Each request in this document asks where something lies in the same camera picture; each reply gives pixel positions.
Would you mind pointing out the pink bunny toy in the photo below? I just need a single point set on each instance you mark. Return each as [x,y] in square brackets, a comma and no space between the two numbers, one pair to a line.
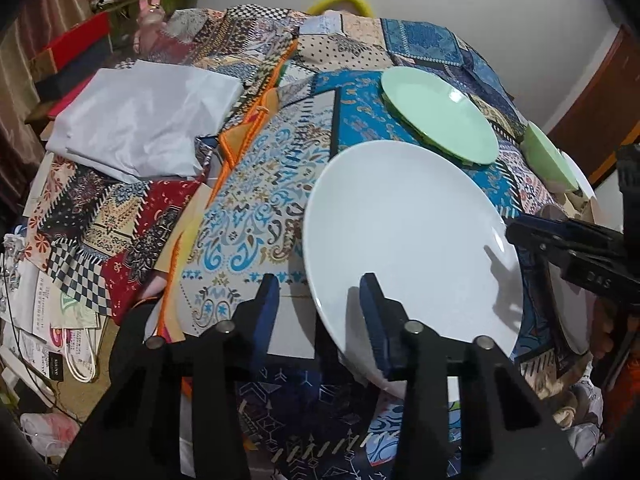
[150,30]

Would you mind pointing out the white folded cloth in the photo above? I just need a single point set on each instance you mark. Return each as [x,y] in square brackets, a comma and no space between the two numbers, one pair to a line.
[145,120]

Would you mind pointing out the wooden door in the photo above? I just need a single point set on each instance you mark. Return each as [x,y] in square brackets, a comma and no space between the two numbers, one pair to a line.
[600,110]

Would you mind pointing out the white plastic bag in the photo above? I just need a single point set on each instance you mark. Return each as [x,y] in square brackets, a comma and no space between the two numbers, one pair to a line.
[50,430]

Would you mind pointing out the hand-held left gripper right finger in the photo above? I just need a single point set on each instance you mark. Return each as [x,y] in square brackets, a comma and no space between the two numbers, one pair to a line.
[371,310]

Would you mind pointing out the white plate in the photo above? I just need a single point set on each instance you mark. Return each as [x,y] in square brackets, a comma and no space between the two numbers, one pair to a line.
[410,230]

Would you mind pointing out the green plate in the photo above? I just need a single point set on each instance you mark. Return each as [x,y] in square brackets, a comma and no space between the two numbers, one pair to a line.
[440,110]

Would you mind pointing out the white printed bowl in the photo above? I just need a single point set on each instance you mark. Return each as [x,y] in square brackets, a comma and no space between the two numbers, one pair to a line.
[575,310]

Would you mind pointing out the patchwork blanket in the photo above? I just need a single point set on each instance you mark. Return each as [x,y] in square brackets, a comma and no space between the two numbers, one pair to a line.
[260,200]

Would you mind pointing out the green bowl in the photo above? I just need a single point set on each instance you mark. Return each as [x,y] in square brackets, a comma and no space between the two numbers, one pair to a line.
[547,160]

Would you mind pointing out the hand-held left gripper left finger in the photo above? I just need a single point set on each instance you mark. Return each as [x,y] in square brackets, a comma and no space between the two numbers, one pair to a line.
[269,305]

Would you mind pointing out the white paper bag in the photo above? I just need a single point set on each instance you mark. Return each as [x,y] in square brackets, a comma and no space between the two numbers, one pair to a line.
[70,340]

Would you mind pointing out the striped curtain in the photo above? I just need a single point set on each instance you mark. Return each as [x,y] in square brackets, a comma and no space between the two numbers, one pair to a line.
[30,60]

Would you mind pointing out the person's right hand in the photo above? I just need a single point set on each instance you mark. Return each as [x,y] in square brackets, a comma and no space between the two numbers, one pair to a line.
[602,332]

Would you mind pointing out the red box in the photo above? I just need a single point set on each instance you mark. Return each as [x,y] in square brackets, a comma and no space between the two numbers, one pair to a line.
[75,42]

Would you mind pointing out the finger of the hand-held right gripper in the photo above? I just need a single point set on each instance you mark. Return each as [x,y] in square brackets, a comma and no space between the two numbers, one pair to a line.
[560,226]
[535,240]

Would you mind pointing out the dark blue box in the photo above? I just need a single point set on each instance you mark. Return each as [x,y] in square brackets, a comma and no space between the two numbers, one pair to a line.
[75,75]

